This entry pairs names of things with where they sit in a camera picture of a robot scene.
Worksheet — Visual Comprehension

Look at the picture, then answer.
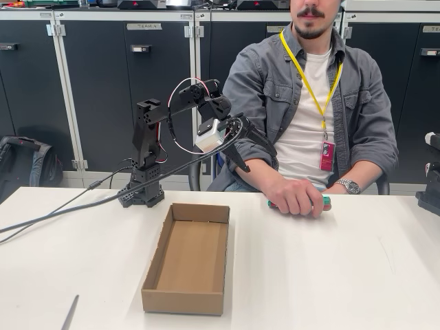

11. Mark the green box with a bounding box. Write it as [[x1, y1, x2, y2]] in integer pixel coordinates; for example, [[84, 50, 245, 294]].
[[25, 0, 80, 8]]

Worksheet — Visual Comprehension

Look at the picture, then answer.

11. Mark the thick black camera cable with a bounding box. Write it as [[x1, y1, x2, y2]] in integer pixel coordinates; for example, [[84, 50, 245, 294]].
[[0, 116, 245, 234]]

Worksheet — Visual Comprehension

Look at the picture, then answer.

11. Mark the person's left forearm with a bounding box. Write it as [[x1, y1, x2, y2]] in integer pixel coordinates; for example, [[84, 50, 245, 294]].
[[335, 144, 399, 195]]

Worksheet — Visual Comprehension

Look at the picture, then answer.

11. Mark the black backpack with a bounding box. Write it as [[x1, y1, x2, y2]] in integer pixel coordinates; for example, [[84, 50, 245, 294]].
[[0, 135, 65, 204]]

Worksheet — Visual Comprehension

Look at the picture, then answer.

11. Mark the silver white wrist camera box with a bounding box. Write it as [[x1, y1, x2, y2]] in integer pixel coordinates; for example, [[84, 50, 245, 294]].
[[195, 119, 228, 154]]

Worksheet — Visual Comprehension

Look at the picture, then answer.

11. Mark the grey TEAM 4 tape label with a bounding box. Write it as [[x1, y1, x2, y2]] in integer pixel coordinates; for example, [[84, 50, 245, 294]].
[[126, 23, 163, 31]]

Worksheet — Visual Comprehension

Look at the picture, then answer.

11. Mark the red ID badge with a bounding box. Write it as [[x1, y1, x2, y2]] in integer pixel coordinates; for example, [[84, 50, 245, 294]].
[[319, 140, 336, 172]]

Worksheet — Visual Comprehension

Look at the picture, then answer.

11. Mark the yellow lanyard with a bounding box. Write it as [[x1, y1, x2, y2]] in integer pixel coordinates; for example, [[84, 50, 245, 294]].
[[279, 30, 344, 141]]

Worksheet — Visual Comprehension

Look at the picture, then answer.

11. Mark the open brown cardboard box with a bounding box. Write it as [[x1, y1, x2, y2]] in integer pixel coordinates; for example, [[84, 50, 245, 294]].
[[140, 202, 230, 316]]

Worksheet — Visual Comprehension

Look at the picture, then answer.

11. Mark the black device with red logo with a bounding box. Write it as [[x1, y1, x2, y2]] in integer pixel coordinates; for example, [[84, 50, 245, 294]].
[[236, 0, 289, 10], [117, 0, 168, 10]]

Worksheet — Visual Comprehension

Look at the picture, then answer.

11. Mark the silver wristwatch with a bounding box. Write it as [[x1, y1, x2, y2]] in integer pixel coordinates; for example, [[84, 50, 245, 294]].
[[333, 177, 362, 195]]

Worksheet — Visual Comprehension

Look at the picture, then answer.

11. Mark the person's right hand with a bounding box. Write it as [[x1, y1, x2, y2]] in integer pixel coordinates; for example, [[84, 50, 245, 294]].
[[266, 178, 326, 219]]

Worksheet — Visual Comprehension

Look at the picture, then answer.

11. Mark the dark grey metal cabinet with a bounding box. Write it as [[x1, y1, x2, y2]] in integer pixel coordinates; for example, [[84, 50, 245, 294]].
[[342, 9, 440, 186], [0, 9, 58, 188], [53, 9, 197, 188], [194, 9, 344, 188]]

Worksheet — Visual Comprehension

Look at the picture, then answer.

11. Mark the thin black base cable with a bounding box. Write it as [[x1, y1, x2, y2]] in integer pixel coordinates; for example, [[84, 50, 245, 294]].
[[0, 157, 135, 245]]

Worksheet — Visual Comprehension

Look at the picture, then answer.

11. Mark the person's right forearm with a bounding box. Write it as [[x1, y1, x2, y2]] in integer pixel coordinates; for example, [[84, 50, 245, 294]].
[[223, 144, 286, 197]]

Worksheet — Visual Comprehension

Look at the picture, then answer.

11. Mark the man in grey shirt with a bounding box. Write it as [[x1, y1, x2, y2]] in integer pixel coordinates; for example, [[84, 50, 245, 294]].
[[206, 0, 399, 194]]

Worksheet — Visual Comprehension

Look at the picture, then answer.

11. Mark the green marker pen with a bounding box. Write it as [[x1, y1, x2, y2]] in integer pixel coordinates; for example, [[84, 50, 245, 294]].
[[266, 194, 333, 211]]

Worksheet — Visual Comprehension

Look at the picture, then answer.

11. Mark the grey flat stick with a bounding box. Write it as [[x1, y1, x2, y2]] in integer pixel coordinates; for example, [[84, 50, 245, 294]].
[[60, 294, 80, 330]]

